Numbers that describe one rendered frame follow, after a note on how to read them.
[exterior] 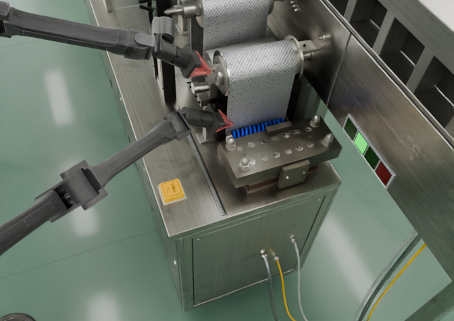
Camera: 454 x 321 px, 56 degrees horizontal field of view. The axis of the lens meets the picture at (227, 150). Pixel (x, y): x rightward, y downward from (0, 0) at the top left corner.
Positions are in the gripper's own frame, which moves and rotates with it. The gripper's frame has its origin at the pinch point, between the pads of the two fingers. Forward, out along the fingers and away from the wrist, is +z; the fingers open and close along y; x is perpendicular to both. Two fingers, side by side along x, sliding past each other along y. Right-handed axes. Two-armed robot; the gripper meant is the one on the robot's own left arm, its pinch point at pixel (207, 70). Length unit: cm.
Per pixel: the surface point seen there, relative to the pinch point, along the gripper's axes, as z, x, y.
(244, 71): 6.2, 8.1, 7.0
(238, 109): 14.7, -5.0, 7.4
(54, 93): 23, -134, -148
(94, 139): 40, -123, -98
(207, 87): 4.5, -5.9, -0.4
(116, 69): 1, -42, -52
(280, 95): 25.9, 6.1, 7.0
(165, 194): 4.5, -39.8, 18.7
